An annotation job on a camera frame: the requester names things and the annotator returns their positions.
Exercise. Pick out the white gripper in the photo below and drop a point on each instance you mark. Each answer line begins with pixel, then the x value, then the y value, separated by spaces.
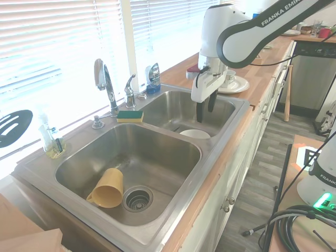
pixel 203 88

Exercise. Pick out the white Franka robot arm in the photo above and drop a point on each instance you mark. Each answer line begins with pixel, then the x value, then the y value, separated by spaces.
pixel 236 36

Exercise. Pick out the white bowl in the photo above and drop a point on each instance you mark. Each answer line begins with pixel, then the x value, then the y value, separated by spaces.
pixel 195 134

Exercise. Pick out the large white plate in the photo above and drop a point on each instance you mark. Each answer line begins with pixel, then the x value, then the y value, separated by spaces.
pixel 236 85

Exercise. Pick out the container with red lid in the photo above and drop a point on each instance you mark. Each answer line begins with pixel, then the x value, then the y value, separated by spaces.
pixel 192 72

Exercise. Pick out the white teacup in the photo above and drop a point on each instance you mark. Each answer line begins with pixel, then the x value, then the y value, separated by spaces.
pixel 229 77

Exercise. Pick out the blue dish soap bottle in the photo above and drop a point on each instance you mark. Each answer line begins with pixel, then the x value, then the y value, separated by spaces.
pixel 152 76

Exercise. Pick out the white kitchen cabinets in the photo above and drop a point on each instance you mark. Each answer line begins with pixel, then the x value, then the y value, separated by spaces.
pixel 236 168

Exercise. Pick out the stainless steel double sink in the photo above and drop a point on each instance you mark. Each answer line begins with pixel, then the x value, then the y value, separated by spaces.
pixel 162 168

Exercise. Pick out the yellow and green sponge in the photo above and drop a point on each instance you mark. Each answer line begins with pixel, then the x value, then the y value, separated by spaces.
pixel 130 116

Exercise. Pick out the wooden baseball bat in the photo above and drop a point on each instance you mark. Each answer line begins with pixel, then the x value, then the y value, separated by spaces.
pixel 288 97

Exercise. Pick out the narrow white window blind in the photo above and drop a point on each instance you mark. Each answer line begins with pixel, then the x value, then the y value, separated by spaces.
pixel 168 29

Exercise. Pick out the stainless steel dishwasher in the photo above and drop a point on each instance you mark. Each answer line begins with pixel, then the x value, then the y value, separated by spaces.
pixel 307 78

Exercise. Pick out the black stand pole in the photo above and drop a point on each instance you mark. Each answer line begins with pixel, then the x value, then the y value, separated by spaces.
pixel 283 181

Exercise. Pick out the white printed marker sheet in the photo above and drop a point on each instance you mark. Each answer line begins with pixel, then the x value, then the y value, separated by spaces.
pixel 305 157

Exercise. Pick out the stack of white plates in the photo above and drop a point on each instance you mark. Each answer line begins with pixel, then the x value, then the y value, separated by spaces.
pixel 291 32

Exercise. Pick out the metal drain strainer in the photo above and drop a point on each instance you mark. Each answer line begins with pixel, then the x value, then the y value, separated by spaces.
pixel 138 198

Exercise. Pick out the small pale bowl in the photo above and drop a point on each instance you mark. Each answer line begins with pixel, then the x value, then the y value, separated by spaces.
pixel 306 30

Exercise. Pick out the yellow plastic mug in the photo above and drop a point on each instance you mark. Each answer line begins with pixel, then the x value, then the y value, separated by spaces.
pixel 107 190

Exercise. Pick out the clear drinking glass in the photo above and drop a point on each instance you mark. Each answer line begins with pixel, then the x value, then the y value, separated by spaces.
pixel 316 27

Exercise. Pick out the red mug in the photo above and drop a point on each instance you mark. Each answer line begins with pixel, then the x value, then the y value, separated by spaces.
pixel 324 33

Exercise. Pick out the clear bottle with yellow liquid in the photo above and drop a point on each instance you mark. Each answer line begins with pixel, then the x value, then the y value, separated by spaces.
pixel 51 141

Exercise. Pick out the wide white window blind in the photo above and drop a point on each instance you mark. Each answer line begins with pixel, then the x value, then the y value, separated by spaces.
pixel 47 47

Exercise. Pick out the black slotted spatula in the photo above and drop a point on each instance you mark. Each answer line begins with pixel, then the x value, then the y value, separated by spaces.
pixel 14 128

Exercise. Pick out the brown cardboard box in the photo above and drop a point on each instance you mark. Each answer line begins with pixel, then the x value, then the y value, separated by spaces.
pixel 23 228

